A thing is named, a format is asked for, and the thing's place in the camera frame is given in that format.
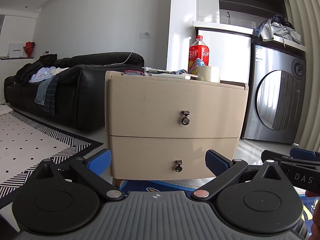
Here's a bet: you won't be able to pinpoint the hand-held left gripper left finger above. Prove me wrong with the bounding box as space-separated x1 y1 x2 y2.
34 149 124 201

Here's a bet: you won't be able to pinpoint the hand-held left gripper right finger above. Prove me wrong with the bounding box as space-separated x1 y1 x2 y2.
194 149 288 202

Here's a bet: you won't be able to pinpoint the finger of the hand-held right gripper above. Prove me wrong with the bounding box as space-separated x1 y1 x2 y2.
290 147 320 162
261 150 293 165

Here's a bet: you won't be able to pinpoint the person's right hand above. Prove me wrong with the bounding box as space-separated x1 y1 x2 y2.
306 191 320 230

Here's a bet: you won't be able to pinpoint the blue printed rug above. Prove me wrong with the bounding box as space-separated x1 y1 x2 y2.
119 179 320 232

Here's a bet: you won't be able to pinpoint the silver washing machine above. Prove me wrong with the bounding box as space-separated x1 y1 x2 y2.
240 42 307 145

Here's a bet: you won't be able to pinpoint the black white patterned rug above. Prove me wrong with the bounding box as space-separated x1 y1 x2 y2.
0 109 104 209

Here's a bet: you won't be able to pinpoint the beige nightstand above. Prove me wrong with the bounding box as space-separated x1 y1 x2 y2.
104 70 249 187

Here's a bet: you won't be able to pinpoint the black leather sofa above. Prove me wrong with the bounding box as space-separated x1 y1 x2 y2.
4 52 145 132

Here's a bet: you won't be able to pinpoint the cream curtain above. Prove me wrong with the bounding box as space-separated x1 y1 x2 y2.
282 0 320 153

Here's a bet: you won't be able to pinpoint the blue jeans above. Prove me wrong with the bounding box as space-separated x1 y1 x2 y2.
34 76 60 113

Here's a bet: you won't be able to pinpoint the beige tape roll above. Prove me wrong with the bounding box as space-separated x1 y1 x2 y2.
197 66 221 83

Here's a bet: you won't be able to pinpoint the white light clothes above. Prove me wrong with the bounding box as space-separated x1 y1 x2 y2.
29 66 69 83

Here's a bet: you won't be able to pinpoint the pens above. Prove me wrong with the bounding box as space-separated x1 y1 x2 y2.
144 67 177 75

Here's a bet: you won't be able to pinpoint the fluffy white mat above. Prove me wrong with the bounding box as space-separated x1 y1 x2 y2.
0 104 14 117

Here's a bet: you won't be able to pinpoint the white cabinet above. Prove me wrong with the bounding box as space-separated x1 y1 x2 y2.
197 29 252 84

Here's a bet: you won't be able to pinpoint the black jacket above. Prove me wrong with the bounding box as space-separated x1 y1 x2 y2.
14 54 58 84

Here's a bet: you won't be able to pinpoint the red soda bottle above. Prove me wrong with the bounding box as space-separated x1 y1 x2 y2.
188 35 210 74

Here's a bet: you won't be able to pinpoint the pile of grey clothes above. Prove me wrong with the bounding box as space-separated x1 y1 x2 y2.
253 14 302 47

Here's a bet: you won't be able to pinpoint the red bouquet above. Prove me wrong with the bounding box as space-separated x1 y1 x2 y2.
23 41 36 58

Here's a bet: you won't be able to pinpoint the white counter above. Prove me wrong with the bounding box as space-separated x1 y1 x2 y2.
192 21 307 52

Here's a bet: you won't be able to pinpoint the white box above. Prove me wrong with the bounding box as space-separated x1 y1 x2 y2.
9 43 25 57

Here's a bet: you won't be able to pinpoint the white charging cable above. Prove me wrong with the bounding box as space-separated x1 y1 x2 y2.
123 37 141 64

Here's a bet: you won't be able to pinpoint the wall shelf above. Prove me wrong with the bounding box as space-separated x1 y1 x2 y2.
0 56 34 61

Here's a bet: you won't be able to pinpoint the dark wall cabinet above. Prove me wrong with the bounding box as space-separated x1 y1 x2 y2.
199 0 287 26

